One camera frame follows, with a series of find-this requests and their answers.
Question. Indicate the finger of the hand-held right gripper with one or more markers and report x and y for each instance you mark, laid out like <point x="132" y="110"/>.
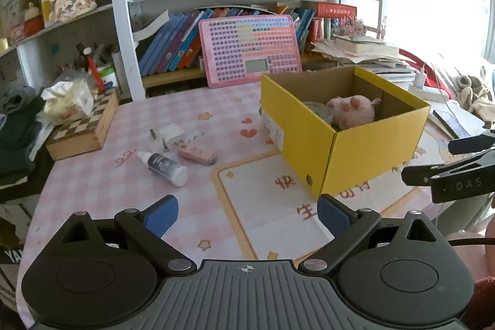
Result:
<point x="471" y="144"/>
<point x="421" y="175"/>

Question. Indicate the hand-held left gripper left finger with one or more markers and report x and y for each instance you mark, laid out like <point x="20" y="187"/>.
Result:
<point x="162" y="216"/>

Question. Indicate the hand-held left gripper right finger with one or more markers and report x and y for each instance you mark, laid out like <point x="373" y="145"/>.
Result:
<point x="332" y="216"/>

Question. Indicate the white spray bottle dark label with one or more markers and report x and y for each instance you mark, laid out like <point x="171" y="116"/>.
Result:
<point x="166" y="167"/>

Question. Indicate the yellow cardboard box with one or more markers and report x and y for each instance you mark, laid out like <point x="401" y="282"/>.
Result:
<point x="348" y="156"/>

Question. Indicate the small pink case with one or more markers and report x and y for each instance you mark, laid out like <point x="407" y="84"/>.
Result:
<point x="197" y="155"/>

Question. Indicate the white charger plug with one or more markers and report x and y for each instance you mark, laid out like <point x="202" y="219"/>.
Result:
<point x="172" y="134"/>

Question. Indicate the pink plush pig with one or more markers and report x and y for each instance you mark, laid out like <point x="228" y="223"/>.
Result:
<point x="352" y="109"/>

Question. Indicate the round white tin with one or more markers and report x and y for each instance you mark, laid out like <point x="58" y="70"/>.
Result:
<point x="319" y="111"/>

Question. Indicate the person's left forearm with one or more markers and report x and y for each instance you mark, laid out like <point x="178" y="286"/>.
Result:
<point x="483" y="303"/>

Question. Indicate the dark flat device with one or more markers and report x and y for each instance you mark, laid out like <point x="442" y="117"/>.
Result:
<point x="456" y="123"/>

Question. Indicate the beige plush toy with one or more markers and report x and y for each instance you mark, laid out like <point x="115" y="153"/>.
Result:
<point x="473" y="94"/>

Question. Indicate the pink checked tablecloth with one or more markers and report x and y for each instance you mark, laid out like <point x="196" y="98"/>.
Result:
<point x="116" y="191"/>

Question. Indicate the white power strip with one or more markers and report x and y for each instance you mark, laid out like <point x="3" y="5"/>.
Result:
<point x="429" y="92"/>

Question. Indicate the red chair back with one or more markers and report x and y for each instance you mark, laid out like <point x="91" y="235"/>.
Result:
<point x="437" y="71"/>

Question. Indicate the white plugged charger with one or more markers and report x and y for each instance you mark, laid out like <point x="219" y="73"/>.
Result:
<point x="420" y="75"/>

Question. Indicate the wooden chess box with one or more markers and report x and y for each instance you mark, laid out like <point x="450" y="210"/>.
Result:
<point x="83" y="133"/>

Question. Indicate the stack of papers and books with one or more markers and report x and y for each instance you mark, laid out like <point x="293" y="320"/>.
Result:
<point x="363" y="49"/>

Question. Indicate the floral tissue pack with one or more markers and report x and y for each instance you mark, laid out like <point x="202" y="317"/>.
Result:
<point x="67" y="102"/>

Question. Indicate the black folding chair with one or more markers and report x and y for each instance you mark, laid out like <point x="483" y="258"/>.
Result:
<point x="9" y="256"/>

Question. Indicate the dark green garment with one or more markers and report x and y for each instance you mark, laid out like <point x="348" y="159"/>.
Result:
<point x="19" y="148"/>

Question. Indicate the pen holder with tools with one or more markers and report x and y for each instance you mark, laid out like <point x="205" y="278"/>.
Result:
<point x="96" y="71"/>

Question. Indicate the row of slanted books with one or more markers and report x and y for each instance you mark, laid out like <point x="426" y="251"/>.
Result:
<point x="170" y="44"/>

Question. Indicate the red book box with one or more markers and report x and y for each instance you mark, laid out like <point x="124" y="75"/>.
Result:
<point x="336" y="13"/>

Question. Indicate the pink learning tablet toy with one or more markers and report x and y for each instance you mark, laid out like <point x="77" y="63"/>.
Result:
<point x="251" y="47"/>

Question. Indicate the grey garment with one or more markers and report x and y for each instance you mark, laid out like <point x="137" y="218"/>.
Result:
<point x="15" y="98"/>

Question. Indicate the white bookshelf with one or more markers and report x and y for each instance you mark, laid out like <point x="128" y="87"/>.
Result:
<point x="120" y="24"/>

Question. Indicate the red white figurine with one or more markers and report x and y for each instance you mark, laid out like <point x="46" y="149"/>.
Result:
<point x="34" y="22"/>

